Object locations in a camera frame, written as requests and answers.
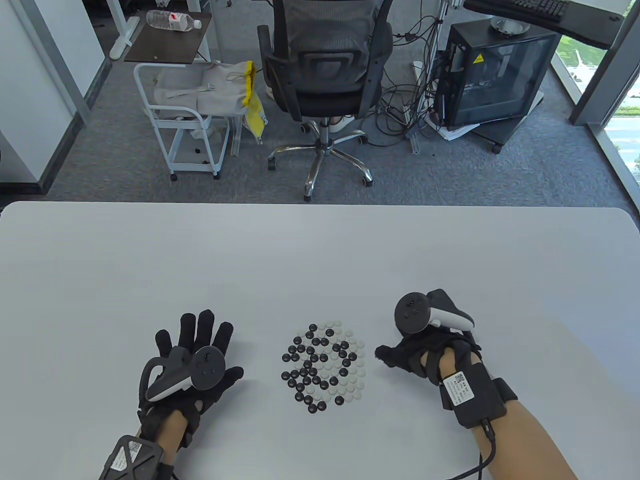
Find clear plastic water bottle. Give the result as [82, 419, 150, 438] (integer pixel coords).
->
[146, 9, 203, 32]

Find person's right hand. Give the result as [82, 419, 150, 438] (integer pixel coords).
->
[375, 327, 483, 386]

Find tangle of black cables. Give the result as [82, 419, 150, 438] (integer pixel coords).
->
[367, 0, 451, 148]

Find black desk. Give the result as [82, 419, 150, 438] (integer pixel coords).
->
[462, 0, 628, 50]

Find person's right forearm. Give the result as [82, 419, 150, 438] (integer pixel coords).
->
[430, 347, 581, 480]

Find aluminium profile stand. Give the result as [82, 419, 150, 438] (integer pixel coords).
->
[410, 0, 451, 153]

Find small brown side table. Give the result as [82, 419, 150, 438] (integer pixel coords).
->
[124, 10, 213, 65]

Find black boxed wrist camera module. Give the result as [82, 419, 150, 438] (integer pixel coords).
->
[439, 362, 519, 430]

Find yellow plastic bag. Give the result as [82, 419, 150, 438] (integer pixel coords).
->
[242, 61, 268, 146]

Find black rolling platform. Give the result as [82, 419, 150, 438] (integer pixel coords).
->
[470, 90, 546, 155]

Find white desk leg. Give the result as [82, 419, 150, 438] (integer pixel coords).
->
[107, 0, 142, 62]

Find black computer tower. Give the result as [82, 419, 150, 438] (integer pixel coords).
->
[434, 21, 562, 128]

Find white metal cart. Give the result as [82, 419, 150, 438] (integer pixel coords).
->
[133, 62, 232, 182]

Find white papers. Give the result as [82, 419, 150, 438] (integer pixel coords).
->
[425, 112, 481, 142]

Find person's left hand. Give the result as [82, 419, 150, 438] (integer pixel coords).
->
[136, 310, 245, 448]

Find black framed wrist camera module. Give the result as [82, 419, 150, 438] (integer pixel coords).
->
[98, 435, 166, 480]

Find black white hand controller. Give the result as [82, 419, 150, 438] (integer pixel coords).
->
[394, 288, 476, 335]
[138, 346, 226, 402]

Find pile of mixed go stones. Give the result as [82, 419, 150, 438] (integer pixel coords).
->
[281, 320, 367, 415]

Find white bowl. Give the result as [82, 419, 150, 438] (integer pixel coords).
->
[490, 15, 531, 37]

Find black keyboard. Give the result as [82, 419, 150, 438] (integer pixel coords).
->
[507, 0, 571, 23]

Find black braided cable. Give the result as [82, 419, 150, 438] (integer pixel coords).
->
[450, 420, 498, 480]

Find black mesh office chair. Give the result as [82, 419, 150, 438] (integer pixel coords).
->
[256, 0, 395, 202]

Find grey fabric bag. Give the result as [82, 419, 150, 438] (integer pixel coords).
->
[152, 62, 251, 118]

